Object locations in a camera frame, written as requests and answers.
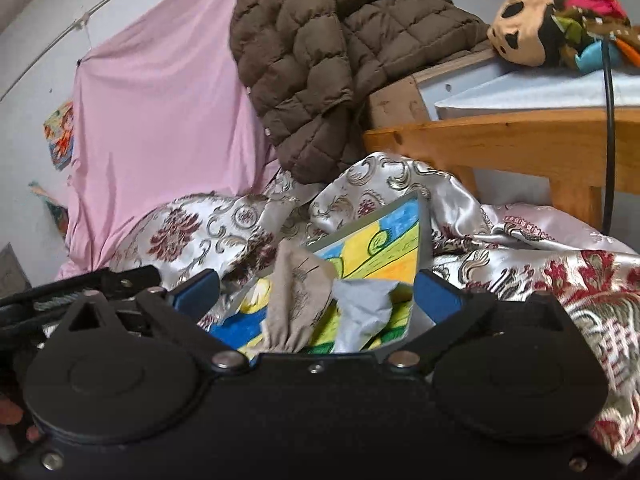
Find tan-faced plush doll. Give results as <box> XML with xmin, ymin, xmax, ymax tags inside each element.
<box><xmin>487</xmin><ymin>0</ymin><xmax>640</xmax><ymax>70</ymax></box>

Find torn colourful wall sticker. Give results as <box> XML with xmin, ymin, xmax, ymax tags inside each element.
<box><xmin>29</xmin><ymin>181</ymin><xmax>70</xmax><ymax>238</ymax></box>

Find brown quilted puffer jacket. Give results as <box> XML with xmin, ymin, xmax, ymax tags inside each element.
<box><xmin>230</xmin><ymin>0</ymin><xmax>493</xmax><ymax>186</ymax></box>

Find colourful wall poster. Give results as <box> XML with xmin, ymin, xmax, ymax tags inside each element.
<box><xmin>44</xmin><ymin>101</ymin><xmax>76</xmax><ymax>171</ymax></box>

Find pink cloth sheet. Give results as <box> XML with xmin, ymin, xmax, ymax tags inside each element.
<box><xmin>55</xmin><ymin>0</ymin><xmax>286</xmax><ymax>281</ymax></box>

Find grey board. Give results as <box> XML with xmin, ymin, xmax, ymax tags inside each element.
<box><xmin>0</xmin><ymin>242</ymin><xmax>32</xmax><ymax>293</ymax></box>

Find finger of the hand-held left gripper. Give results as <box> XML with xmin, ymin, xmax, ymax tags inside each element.
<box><xmin>0</xmin><ymin>265</ymin><xmax>162</xmax><ymax>312</ymax></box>

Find black cable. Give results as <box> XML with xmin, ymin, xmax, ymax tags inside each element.
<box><xmin>600</xmin><ymin>35</ymin><xmax>617</xmax><ymax>233</ymax></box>

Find grey cloth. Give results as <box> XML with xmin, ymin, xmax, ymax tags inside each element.
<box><xmin>331</xmin><ymin>280</ymin><xmax>401</xmax><ymax>353</ymax></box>

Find beige sock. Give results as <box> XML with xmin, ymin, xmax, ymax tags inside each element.
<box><xmin>262</xmin><ymin>240</ymin><xmax>338</xmax><ymax>353</ymax></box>

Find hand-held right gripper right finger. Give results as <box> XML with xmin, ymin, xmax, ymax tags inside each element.
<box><xmin>382</xmin><ymin>269</ymin><xmax>576</xmax><ymax>376</ymax></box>

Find grey box with colourful drawing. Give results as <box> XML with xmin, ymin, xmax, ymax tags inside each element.
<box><xmin>210</xmin><ymin>189</ymin><xmax>436</xmax><ymax>356</ymax></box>

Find brown wooden board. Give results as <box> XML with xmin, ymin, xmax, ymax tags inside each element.
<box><xmin>369</xmin><ymin>76</ymin><xmax>427</xmax><ymax>131</ymax></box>

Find floral satin blanket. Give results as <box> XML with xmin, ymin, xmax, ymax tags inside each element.
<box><xmin>105</xmin><ymin>152</ymin><xmax>640</xmax><ymax>466</ymax></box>

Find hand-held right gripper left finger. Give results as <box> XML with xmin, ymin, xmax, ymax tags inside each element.
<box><xmin>52</xmin><ymin>269</ymin><xmax>251</xmax><ymax>375</ymax></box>

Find white curtain wire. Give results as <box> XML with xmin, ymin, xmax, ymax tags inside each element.
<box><xmin>0</xmin><ymin>0</ymin><xmax>178</xmax><ymax>103</ymax></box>

